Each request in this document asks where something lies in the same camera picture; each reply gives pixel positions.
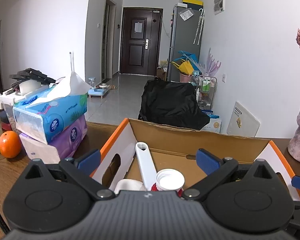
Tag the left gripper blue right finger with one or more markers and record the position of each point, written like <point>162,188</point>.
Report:
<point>208,162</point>

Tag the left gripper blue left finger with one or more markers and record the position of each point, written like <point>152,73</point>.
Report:
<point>89,162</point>

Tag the white bottle cap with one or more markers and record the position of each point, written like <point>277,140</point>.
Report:
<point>169,180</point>

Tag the purple tissue pack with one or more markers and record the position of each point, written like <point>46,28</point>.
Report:
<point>65,145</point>

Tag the red cardboard box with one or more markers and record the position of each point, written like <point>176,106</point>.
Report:
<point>176,148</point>

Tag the white plastic bag in box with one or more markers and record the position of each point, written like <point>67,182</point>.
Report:
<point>129,185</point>

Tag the white flat tool in box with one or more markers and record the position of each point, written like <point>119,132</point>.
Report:
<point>146,165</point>

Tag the blue tissue pack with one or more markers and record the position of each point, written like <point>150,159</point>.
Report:
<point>47,114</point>

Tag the black bag on chair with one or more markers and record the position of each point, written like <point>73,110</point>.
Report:
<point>173,104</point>

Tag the pet feeder on floor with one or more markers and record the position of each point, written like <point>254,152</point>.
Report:
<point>97,90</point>

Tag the orange fruit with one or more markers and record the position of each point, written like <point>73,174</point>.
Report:
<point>10,144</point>

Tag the yellow and blue bags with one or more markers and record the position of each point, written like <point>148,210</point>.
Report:
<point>187,63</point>

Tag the clear container with nuts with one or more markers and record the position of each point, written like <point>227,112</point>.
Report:
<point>8,101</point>

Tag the black folded stand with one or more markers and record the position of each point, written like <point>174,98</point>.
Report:
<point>30,74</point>

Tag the grey refrigerator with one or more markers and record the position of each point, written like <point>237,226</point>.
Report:
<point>185,29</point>

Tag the dark brown door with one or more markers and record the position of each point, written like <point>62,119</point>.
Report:
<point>140,40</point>

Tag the white panel against wall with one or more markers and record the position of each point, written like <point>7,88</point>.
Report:
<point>242,122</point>

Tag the wire storage rack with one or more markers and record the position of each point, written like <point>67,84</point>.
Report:
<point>205,88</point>

